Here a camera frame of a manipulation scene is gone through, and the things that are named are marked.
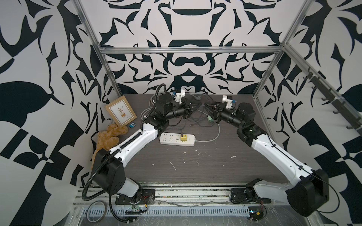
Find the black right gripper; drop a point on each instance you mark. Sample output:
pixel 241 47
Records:
pixel 218 110

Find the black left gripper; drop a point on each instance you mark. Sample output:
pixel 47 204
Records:
pixel 188 111

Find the grey USB cable yellow charger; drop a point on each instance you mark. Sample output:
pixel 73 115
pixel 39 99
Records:
pixel 182 125

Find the yellow USB wall charger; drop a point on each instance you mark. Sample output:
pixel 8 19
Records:
pixel 183 138

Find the white power strip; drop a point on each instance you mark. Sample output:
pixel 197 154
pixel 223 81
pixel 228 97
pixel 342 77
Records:
pixel 174 139

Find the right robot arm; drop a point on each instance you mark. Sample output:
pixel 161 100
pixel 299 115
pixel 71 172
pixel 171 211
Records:
pixel 306 190

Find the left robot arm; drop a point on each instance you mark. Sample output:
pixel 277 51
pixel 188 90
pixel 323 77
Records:
pixel 108 175

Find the brown teddy bear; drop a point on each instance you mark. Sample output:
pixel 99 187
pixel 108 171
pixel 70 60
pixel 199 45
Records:
pixel 109 138

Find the small circuit board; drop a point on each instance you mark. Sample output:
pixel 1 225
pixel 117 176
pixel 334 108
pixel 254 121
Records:
pixel 256 214

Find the tape roll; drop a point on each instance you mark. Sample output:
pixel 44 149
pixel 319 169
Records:
pixel 96 212

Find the green USB wall charger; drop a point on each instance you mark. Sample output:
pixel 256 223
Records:
pixel 210 119

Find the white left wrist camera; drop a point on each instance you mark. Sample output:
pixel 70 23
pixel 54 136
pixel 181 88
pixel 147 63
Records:
pixel 179 94

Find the wooden picture frame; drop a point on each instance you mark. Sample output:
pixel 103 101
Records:
pixel 121 111

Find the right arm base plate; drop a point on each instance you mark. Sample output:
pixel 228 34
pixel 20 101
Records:
pixel 245 195

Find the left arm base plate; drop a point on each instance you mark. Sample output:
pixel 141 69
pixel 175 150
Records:
pixel 144 196

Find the black wall hook rack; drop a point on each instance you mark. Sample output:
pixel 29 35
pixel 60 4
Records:
pixel 332 96

